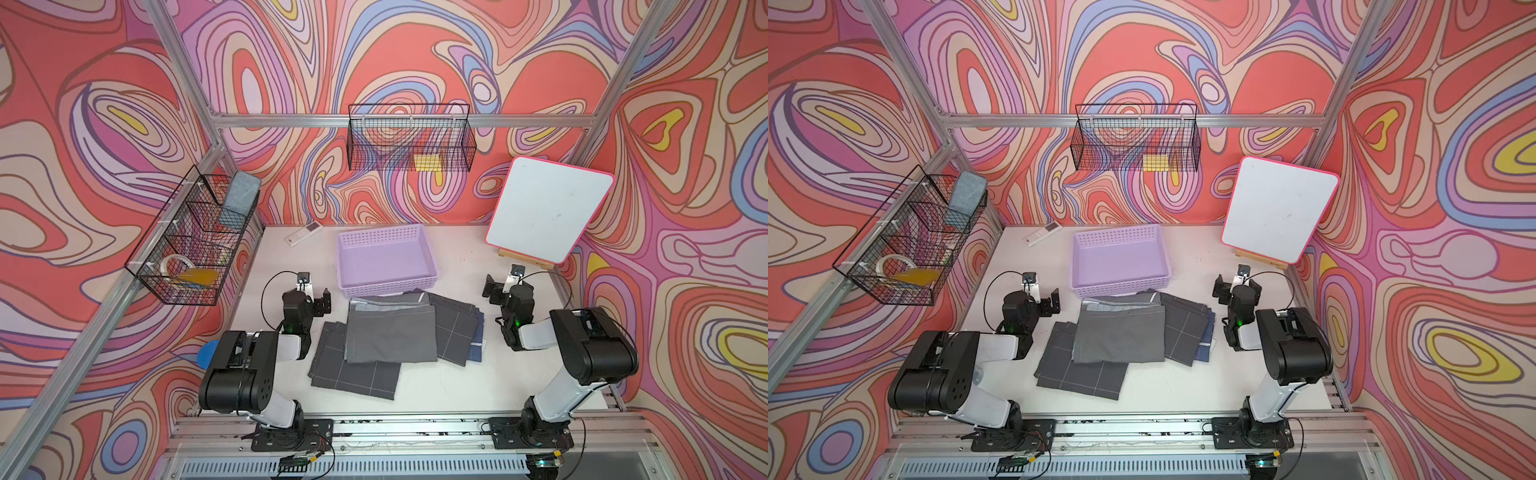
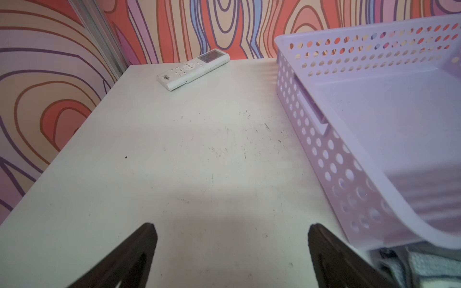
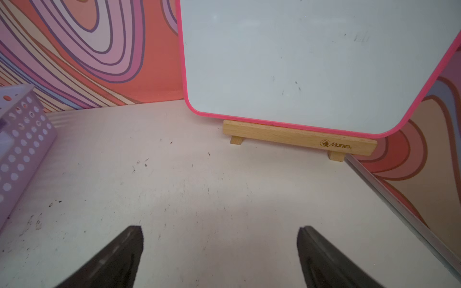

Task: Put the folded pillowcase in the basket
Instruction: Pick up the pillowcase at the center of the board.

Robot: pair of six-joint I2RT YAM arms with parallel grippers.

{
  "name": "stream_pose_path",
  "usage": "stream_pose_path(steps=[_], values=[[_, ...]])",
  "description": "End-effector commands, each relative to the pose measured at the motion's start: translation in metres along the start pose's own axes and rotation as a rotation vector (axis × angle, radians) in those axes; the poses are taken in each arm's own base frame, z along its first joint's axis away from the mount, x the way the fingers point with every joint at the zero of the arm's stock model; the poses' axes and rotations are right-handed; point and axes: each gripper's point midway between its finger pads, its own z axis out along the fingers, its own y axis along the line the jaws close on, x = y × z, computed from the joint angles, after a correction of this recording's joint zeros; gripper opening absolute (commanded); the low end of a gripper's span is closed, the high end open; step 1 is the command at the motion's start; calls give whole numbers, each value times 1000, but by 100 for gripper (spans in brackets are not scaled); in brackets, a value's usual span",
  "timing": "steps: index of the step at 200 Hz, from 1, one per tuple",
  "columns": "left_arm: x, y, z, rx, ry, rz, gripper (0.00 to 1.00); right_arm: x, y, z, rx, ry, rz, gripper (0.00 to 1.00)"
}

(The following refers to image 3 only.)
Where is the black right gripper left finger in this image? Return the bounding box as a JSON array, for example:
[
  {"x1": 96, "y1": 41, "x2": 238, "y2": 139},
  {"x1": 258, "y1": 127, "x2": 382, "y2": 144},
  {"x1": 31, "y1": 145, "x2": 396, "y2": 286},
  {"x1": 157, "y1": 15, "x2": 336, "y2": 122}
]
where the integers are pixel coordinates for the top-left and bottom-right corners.
[{"x1": 58, "y1": 226, "x2": 144, "y2": 288}]

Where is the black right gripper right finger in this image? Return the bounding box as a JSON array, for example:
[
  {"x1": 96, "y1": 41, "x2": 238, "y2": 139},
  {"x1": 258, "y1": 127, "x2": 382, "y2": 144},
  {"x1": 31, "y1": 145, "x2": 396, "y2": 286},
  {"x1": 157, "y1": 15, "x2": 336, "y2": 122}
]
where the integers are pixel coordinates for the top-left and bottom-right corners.
[{"x1": 297, "y1": 226, "x2": 382, "y2": 288}]

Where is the purple plastic basket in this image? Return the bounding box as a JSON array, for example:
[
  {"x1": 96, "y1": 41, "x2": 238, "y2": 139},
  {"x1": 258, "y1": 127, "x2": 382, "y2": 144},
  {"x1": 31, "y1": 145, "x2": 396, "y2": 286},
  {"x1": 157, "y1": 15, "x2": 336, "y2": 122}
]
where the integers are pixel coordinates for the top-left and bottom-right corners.
[{"x1": 1, "y1": 84, "x2": 57, "y2": 226}]

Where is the wooden whiteboard stand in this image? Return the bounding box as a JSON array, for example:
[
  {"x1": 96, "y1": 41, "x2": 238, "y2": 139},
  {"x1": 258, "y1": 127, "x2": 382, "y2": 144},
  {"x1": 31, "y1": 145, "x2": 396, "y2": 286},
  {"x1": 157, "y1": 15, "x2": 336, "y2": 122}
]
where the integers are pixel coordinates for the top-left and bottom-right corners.
[{"x1": 223, "y1": 120, "x2": 378, "y2": 162}]

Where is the pink framed whiteboard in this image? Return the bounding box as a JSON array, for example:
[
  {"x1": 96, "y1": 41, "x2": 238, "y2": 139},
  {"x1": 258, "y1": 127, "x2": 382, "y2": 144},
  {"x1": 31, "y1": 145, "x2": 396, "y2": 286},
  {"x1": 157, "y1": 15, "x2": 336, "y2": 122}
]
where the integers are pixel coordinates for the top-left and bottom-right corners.
[{"x1": 176, "y1": 1, "x2": 461, "y2": 139}]

